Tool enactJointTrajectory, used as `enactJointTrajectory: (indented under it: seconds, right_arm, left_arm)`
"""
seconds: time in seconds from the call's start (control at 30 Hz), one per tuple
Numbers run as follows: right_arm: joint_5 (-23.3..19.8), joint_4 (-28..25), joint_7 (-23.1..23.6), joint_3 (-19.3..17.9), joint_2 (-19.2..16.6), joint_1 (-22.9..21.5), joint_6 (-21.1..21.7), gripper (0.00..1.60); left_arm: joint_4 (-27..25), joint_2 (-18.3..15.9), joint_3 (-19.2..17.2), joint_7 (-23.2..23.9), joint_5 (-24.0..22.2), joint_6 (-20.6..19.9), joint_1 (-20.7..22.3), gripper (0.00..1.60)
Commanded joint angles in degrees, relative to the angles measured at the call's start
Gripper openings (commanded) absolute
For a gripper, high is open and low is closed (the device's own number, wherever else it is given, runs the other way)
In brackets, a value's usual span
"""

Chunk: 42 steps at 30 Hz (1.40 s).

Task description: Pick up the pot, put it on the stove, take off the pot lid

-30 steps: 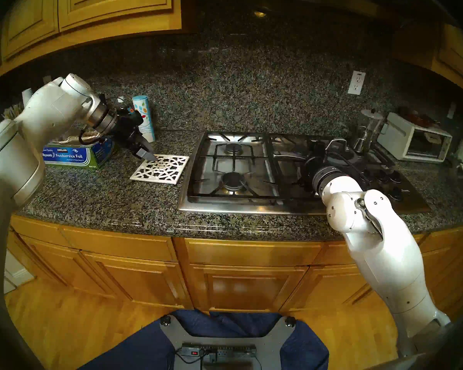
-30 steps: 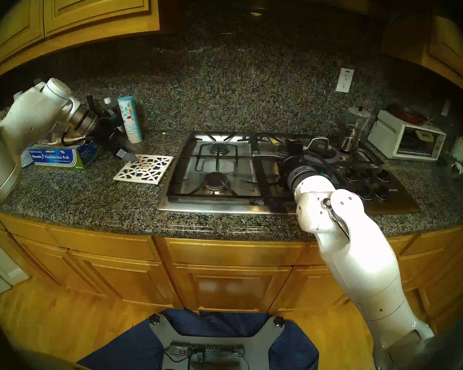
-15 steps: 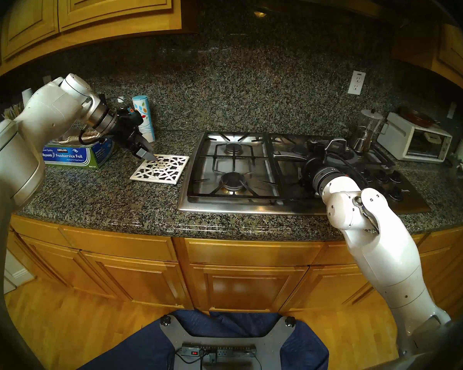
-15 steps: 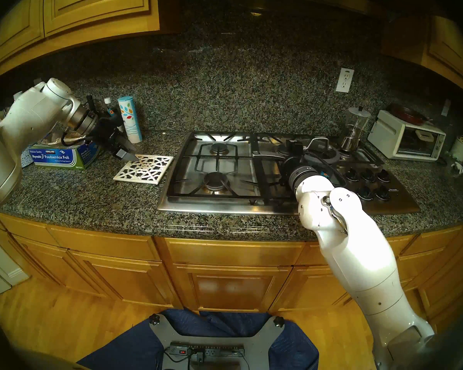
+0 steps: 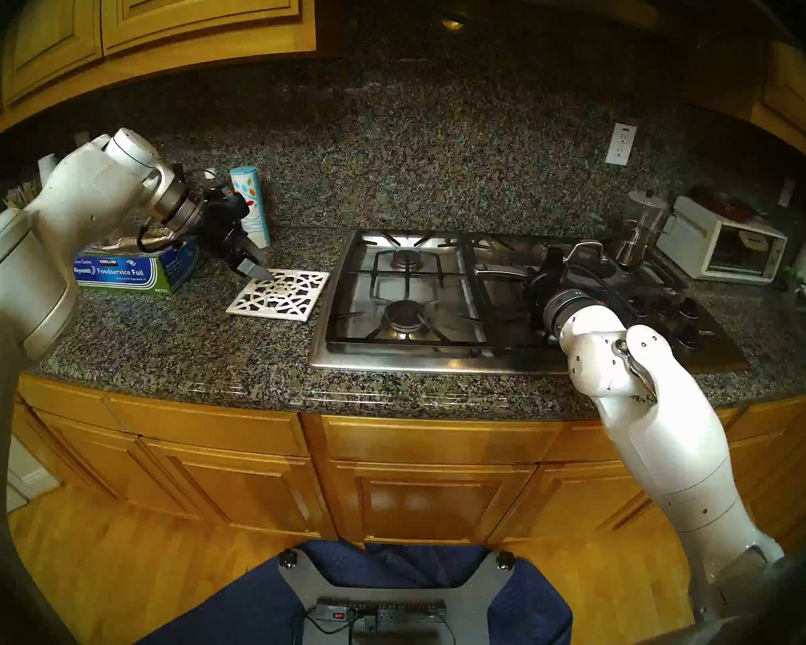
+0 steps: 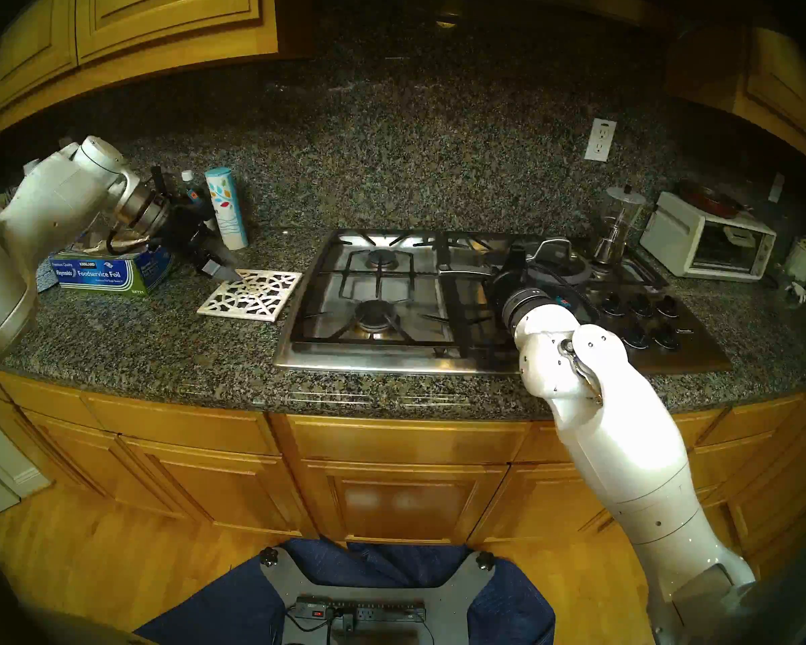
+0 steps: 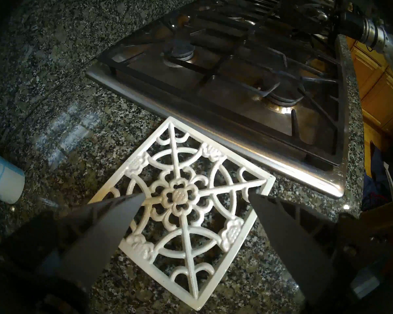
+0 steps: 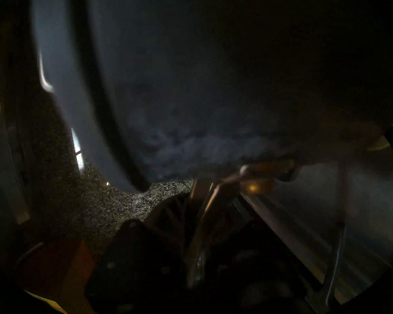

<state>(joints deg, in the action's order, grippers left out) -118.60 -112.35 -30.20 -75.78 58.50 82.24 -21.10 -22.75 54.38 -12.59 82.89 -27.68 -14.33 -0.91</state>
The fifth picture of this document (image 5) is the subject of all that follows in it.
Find black cast iron stove grate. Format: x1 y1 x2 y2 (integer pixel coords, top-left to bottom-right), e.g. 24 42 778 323
467 234 619 352
326 232 492 350

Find wooden chopsticks bundle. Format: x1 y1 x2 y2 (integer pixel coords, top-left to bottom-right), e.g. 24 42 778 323
5 180 41 211

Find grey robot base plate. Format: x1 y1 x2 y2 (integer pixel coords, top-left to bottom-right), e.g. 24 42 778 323
279 548 519 645

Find white canister with leaf print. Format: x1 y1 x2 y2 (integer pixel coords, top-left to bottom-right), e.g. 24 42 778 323
230 166 271 250

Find white ornate metal trivet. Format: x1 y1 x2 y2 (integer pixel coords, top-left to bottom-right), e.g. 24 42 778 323
226 269 330 323

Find wooden upper cabinet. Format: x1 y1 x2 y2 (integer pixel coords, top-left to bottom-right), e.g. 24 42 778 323
685 36 806 174
0 0 342 153

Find white panelled door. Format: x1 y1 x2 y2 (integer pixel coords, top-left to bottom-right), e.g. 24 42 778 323
5 434 62 515

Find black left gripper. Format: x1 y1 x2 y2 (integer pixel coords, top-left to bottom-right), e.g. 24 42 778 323
189 184 277 283

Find dark blue cloth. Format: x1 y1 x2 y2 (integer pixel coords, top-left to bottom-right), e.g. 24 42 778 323
136 538 575 645

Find glass blender jar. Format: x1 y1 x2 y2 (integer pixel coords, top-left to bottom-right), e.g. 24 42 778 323
610 189 674 269

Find white toaster oven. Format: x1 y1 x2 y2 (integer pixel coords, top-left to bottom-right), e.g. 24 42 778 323
656 195 789 286

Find white wall outlet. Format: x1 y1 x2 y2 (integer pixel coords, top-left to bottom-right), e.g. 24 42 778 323
605 123 637 167

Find blue foil sheet box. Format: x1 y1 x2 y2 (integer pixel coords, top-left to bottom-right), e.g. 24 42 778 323
74 228 202 295

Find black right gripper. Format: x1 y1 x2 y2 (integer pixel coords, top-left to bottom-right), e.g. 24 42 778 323
526 246 583 311

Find wooden lower cabinets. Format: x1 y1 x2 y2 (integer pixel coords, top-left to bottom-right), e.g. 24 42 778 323
10 374 806 560

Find stainless steel gas cooktop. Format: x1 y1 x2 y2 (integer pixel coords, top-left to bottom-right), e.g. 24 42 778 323
308 228 753 376

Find grey power strip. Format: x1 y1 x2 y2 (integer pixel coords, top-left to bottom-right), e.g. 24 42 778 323
314 597 449 626

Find small black stove grate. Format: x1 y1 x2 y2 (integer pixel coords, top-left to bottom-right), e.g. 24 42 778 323
608 247 689 295

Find grey pot lid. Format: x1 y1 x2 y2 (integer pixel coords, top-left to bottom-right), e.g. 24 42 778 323
563 241 622 282

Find red frying pan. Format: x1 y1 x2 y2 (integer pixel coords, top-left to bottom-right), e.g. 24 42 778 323
693 185 761 223

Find dark grey saucepan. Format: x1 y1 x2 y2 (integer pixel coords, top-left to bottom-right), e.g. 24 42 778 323
474 241 625 295

